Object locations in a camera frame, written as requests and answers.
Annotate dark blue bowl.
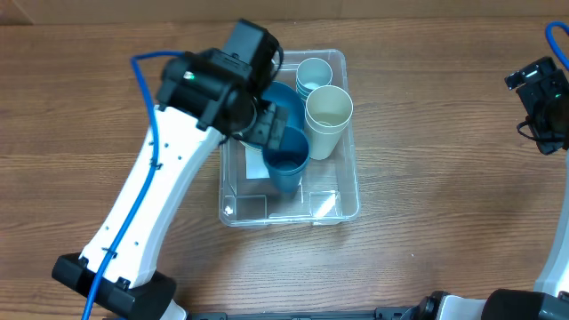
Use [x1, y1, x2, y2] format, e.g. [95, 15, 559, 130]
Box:
[234, 82, 304, 150]

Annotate grey small cup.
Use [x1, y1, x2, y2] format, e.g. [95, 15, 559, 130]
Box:
[296, 58, 333, 91]

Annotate dark blue tall cup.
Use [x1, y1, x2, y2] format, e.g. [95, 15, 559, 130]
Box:
[269, 172, 303, 193]
[261, 126, 310, 178]

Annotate cream tall cup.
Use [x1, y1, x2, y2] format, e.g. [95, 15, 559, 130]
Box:
[306, 85, 354, 132]
[304, 120, 348, 160]

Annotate light blue small cup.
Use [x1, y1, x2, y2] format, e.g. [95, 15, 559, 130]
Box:
[296, 84, 310, 100]

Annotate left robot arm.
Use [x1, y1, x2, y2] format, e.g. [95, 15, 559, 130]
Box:
[52, 46, 286, 319]

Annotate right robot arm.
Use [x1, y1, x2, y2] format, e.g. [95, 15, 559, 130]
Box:
[402, 68, 568, 319]

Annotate white label in container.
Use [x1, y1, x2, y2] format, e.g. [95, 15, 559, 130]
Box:
[245, 148, 269, 180]

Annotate clear plastic storage container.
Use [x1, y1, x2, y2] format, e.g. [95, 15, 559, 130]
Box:
[219, 49, 360, 228]

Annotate right blue cable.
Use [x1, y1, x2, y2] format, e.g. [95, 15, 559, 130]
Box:
[545, 20, 569, 71]

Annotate blue cable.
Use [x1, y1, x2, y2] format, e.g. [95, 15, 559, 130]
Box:
[80, 51, 186, 320]
[545, 20, 569, 71]

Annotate left blue cable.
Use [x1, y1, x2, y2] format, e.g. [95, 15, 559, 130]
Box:
[80, 51, 186, 320]

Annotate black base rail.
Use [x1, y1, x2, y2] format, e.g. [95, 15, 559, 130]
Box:
[187, 307, 417, 320]

